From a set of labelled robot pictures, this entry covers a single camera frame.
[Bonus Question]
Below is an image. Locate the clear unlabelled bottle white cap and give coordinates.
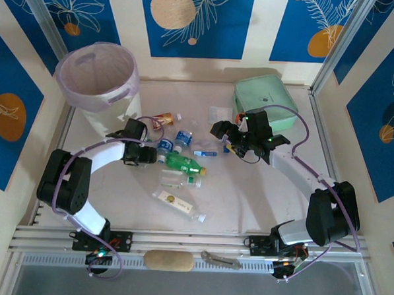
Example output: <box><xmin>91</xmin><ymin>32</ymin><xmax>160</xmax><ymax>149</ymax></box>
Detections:
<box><xmin>216</xmin><ymin>135</ymin><xmax>234</xmax><ymax>148</ymax></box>

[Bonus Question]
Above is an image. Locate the blue label bottle white cap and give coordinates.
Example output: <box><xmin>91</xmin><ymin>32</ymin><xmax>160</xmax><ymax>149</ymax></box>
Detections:
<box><xmin>173</xmin><ymin>119</ymin><xmax>199</xmax><ymax>154</ymax></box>
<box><xmin>155</xmin><ymin>137</ymin><xmax>176</xmax><ymax>164</ymax></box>

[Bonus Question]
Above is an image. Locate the white ribbed waste bin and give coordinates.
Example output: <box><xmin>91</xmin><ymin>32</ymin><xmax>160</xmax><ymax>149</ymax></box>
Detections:
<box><xmin>52</xmin><ymin>40</ymin><xmax>146</xmax><ymax>132</ymax></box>

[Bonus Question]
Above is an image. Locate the purple plastic bin liner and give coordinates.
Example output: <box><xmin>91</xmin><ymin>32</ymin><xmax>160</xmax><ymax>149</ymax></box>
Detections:
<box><xmin>52</xmin><ymin>39</ymin><xmax>143</xmax><ymax>114</ymax></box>

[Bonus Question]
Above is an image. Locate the clear face mask packet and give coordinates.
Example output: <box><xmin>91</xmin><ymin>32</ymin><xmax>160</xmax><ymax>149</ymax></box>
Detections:
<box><xmin>208</xmin><ymin>105</ymin><xmax>235</xmax><ymax>124</ymax></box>

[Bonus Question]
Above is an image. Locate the clear flat bottle blue cap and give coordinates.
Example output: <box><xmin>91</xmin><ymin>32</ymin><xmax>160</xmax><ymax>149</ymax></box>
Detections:
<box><xmin>191</xmin><ymin>139</ymin><xmax>231</xmax><ymax>159</ymax></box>

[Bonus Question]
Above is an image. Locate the red label plastic bottle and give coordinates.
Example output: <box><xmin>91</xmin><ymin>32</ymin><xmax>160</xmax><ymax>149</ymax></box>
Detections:
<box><xmin>150</xmin><ymin>110</ymin><xmax>183</xmax><ymax>131</ymax></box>

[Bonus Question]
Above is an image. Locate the green plastic bottle yellow cap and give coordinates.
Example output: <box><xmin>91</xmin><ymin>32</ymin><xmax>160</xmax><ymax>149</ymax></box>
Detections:
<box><xmin>164</xmin><ymin>152</ymin><xmax>208</xmax><ymax>176</ymax></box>

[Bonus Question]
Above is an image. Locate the clear bottle green cap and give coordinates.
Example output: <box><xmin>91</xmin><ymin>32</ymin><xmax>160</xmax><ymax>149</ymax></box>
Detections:
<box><xmin>160</xmin><ymin>170</ymin><xmax>203</xmax><ymax>191</ymax></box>

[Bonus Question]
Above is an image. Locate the green plastic container lid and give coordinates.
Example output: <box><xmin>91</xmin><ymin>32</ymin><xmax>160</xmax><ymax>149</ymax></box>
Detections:
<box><xmin>230</xmin><ymin>72</ymin><xmax>302</xmax><ymax>132</ymax></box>

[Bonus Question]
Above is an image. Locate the clear bottle white logo label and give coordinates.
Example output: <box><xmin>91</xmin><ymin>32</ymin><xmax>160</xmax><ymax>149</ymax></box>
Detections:
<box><xmin>150</xmin><ymin>188</ymin><xmax>209</xmax><ymax>223</ymax></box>

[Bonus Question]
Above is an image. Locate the beige oblong pad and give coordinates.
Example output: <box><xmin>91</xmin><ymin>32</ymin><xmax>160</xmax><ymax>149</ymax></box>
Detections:
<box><xmin>143</xmin><ymin>249</ymin><xmax>195</xmax><ymax>273</ymax></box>

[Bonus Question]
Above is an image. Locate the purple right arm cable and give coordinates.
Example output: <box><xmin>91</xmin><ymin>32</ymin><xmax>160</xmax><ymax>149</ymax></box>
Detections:
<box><xmin>231</xmin><ymin>102</ymin><xmax>368</xmax><ymax>286</ymax></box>

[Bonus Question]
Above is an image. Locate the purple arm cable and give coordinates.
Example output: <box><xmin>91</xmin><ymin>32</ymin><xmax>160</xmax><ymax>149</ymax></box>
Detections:
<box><xmin>231</xmin><ymin>102</ymin><xmax>368</xmax><ymax>286</ymax></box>
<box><xmin>46</xmin><ymin>111</ymin><xmax>166</xmax><ymax>284</ymax></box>

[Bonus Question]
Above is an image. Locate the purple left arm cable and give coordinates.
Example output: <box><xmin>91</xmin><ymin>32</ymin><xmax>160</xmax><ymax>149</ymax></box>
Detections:
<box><xmin>46</xmin><ymin>111</ymin><xmax>166</xmax><ymax>284</ymax></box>

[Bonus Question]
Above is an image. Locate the aluminium table side rail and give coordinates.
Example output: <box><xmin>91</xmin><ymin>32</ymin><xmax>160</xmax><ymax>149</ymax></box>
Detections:
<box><xmin>301</xmin><ymin>88</ymin><xmax>361</xmax><ymax>236</ymax></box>
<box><xmin>27</xmin><ymin>104</ymin><xmax>76</xmax><ymax>228</ymax></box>

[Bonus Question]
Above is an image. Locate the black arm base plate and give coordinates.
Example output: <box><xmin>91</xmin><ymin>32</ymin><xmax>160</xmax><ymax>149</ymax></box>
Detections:
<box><xmin>242</xmin><ymin>234</ymin><xmax>311</xmax><ymax>282</ymax></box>
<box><xmin>67</xmin><ymin>228</ymin><xmax>134</xmax><ymax>267</ymax></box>

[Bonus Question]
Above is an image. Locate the aluminium frame rail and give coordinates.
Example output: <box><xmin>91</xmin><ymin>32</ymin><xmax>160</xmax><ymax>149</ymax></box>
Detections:
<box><xmin>8</xmin><ymin>218</ymin><xmax>374</xmax><ymax>273</ymax></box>

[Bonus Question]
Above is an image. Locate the blue floral wall poster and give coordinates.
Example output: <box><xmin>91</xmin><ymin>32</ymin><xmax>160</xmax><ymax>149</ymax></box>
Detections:
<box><xmin>137</xmin><ymin>0</ymin><xmax>257</xmax><ymax>63</ymax></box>
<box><xmin>0</xmin><ymin>26</ymin><xmax>49</xmax><ymax>193</ymax></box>
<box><xmin>0</xmin><ymin>0</ymin><xmax>63</xmax><ymax>77</ymax></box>
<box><xmin>269</xmin><ymin>0</ymin><xmax>394</xmax><ymax>69</ymax></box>
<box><xmin>341</xmin><ymin>28</ymin><xmax>394</xmax><ymax>204</ymax></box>
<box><xmin>332</xmin><ymin>0</ymin><xmax>394</xmax><ymax>88</ymax></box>
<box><xmin>26</xmin><ymin>0</ymin><xmax>123</xmax><ymax>47</ymax></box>

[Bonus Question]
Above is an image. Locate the flat metal bracket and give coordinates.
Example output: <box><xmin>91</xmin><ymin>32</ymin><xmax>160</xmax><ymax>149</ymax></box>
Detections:
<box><xmin>199</xmin><ymin>249</ymin><xmax>242</xmax><ymax>270</ymax></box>

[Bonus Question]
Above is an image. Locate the grey slotted cable duct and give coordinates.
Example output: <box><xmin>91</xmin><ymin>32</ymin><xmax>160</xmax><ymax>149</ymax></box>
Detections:
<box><xmin>20</xmin><ymin>246</ymin><xmax>367</xmax><ymax>283</ymax></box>

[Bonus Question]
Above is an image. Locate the aluminium frame post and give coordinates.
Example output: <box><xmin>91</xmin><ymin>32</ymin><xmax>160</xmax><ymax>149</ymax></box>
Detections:
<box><xmin>310</xmin><ymin>0</ymin><xmax>394</xmax><ymax>99</ymax></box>
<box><xmin>14</xmin><ymin>0</ymin><xmax>74</xmax><ymax>55</ymax></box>

